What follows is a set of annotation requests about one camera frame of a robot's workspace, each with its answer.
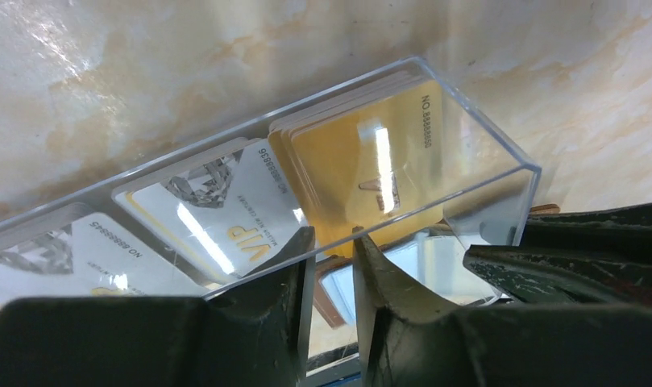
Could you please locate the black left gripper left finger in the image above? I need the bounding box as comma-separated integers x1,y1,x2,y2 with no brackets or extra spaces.
0,226,317,387

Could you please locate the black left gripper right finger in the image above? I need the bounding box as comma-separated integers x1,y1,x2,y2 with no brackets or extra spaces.
353,227,652,386

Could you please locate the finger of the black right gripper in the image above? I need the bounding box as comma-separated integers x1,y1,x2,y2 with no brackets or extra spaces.
463,203,652,307

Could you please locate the brown leather card holder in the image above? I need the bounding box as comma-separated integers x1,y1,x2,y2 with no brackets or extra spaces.
312,202,562,330

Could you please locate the silver vip card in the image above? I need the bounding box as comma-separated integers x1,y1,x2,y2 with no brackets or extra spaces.
0,203,206,305
113,138,307,285

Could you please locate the clear plastic card box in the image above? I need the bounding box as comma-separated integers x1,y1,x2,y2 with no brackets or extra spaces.
0,56,542,309

